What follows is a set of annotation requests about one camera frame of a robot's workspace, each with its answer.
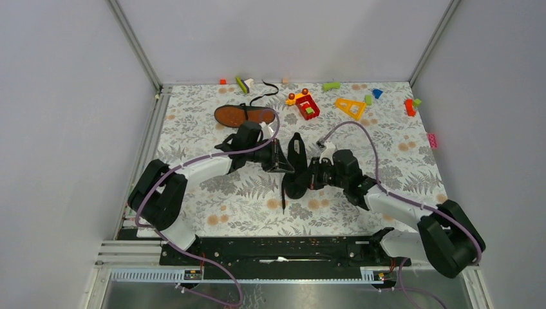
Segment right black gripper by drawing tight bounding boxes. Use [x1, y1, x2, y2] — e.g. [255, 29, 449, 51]
[295, 156, 348, 191]

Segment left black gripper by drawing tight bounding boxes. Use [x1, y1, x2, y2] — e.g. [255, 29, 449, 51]
[245, 138, 294, 173]

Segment black sneaker with laces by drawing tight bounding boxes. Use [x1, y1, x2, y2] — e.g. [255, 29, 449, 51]
[281, 132, 308, 214]

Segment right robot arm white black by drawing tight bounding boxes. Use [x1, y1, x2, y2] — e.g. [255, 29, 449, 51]
[289, 149, 486, 278]

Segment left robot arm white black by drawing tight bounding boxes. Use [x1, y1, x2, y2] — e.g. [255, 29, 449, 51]
[127, 121, 295, 265]

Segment red duplo block assembly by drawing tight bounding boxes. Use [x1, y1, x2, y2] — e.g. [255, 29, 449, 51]
[285, 88, 320, 120]

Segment overturned shoe orange sole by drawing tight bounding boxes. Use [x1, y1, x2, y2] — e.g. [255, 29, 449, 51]
[214, 81, 279, 128]

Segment floral patterned table mat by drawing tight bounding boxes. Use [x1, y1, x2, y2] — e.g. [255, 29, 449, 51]
[155, 82, 447, 236]

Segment green purple white toy blocks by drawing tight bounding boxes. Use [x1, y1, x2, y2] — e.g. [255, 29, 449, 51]
[236, 76, 254, 94]

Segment green curved toy block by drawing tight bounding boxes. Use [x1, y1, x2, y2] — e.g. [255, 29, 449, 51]
[323, 82, 341, 92]

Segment blue toy block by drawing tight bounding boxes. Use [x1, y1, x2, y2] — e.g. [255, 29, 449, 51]
[372, 88, 384, 99]

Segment red and green toy blocks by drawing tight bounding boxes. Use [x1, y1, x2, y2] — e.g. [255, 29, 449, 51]
[404, 98, 422, 117]

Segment pink lego brick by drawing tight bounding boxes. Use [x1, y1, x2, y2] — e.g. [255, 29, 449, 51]
[428, 133, 438, 149]

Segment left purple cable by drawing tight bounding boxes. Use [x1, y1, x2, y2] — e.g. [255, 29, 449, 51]
[135, 107, 281, 309]

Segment yellow triangular toy frame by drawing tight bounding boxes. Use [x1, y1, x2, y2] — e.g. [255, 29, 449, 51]
[335, 98, 367, 121]

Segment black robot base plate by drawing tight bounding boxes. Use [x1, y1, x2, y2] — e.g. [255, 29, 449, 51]
[159, 228, 403, 280]

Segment aluminium frame rails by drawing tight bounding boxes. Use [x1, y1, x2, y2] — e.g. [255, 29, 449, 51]
[80, 0, 496, 309]

